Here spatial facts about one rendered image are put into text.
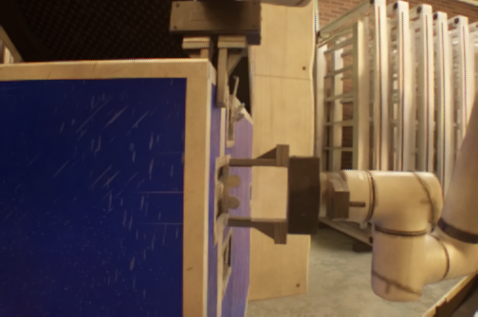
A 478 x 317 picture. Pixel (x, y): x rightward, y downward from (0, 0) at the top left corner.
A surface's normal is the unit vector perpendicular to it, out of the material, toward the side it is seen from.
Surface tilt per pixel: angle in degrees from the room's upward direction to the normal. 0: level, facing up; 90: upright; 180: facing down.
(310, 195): 90
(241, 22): 80
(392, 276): 90
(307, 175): 90
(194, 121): 90
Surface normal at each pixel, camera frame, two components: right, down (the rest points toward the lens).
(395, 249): -0.50, -0.02
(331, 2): 0.26, 0.00
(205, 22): -0.08, -0.18
